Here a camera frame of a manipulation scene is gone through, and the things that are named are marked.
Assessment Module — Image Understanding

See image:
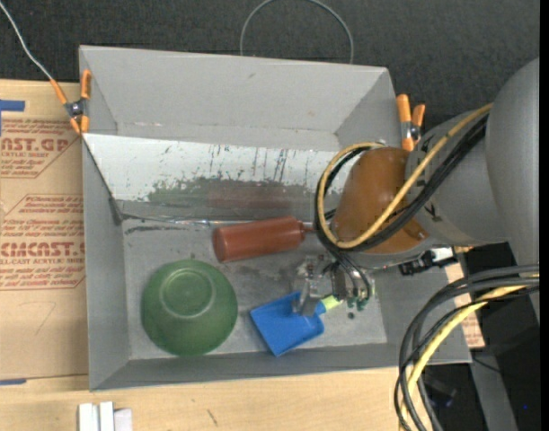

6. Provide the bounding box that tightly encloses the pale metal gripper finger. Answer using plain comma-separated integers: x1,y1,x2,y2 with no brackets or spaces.
305,270,326,318
293,265,313,316

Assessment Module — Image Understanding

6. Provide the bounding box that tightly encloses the red-brown squeeze bottle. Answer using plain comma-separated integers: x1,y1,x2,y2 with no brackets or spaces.
211,215,319,264

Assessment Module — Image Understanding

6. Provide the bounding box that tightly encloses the green plastic bowl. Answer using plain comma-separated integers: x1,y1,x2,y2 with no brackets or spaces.
139,259,239,357

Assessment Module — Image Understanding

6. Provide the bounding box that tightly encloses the grey metal bin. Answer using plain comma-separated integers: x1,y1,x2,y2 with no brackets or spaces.
78,45,474,392

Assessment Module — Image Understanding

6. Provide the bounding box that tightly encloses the brown cardboard board, red print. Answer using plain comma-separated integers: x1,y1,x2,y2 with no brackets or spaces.
0,77,92,383

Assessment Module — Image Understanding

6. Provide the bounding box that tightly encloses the blue scoop, yellow-green handle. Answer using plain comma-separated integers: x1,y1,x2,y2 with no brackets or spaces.
249,290,343,358

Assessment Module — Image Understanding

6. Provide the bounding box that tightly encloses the black cylinder on white bracket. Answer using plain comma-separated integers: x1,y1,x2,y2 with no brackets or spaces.
398,246,457,277

